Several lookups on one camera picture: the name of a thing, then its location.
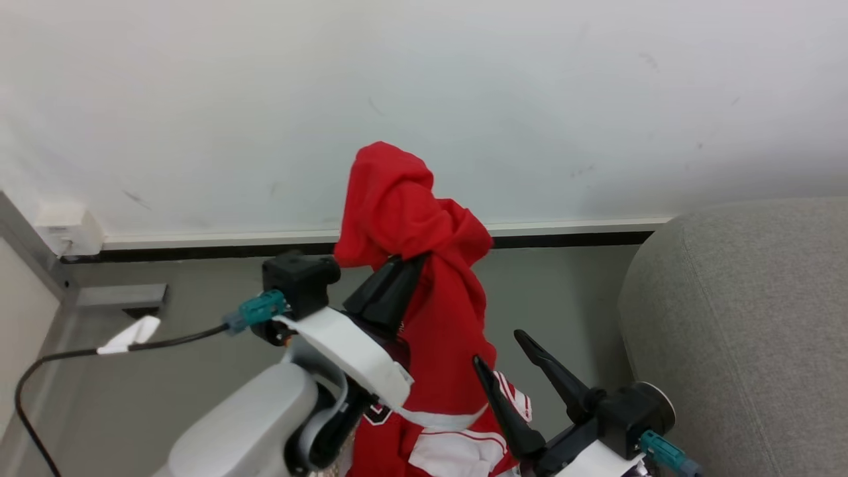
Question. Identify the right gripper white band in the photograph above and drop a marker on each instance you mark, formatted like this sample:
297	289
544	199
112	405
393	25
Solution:
583	454

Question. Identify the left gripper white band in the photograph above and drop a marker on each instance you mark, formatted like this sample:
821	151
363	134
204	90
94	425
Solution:
351	351

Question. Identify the red jersey with white trim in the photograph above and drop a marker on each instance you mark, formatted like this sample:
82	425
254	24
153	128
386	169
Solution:
404	205

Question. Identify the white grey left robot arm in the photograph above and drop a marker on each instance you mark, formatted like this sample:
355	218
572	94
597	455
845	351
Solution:
252	424

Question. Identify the white and black baseboard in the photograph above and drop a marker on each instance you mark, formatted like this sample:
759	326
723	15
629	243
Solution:
265	242

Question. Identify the grey fabric sofa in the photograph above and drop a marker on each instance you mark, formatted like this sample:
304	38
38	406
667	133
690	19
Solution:
748	331

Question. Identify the white tape tag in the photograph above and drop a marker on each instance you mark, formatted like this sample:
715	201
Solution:
129	336

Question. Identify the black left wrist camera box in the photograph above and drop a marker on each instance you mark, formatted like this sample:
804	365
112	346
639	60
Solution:
301	281

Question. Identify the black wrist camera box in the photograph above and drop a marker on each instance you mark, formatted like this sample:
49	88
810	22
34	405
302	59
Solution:
633	414
301	281

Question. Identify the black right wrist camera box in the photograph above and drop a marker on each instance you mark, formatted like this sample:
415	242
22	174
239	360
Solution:
633	414

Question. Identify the white wall socket box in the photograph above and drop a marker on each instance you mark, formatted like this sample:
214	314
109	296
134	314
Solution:
66	228

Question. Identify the grey door frame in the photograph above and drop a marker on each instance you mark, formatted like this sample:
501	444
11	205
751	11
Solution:
26	291

